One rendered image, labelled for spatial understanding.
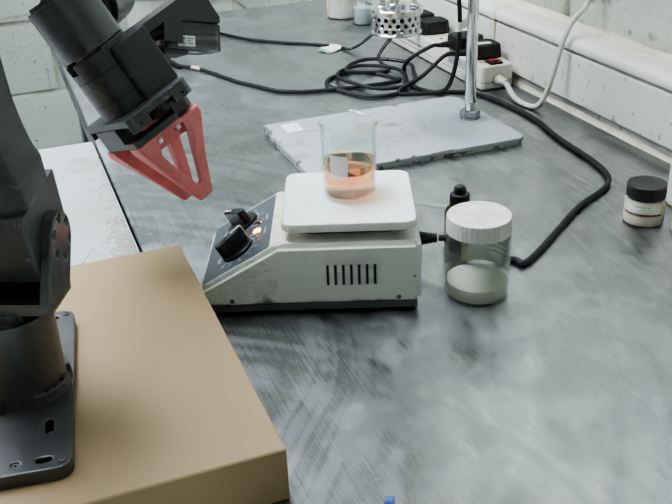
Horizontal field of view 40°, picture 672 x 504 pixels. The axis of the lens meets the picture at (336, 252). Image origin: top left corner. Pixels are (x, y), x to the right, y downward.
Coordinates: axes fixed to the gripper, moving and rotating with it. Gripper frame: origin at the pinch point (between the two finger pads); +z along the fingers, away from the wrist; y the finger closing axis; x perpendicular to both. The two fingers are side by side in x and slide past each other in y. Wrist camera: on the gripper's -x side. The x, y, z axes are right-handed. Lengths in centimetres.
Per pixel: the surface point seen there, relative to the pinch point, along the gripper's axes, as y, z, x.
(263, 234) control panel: -1.8, 7.1, -2.3
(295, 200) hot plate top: -3.1, 6.2, -6.3
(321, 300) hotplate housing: -6.4, 13.8, -1.4
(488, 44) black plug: 30, 21, -64
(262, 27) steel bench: 85, 8, -63
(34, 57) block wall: 228, -4, -67
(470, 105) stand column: 19, 21, -47
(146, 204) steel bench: 25.4, 4.9, -3.7
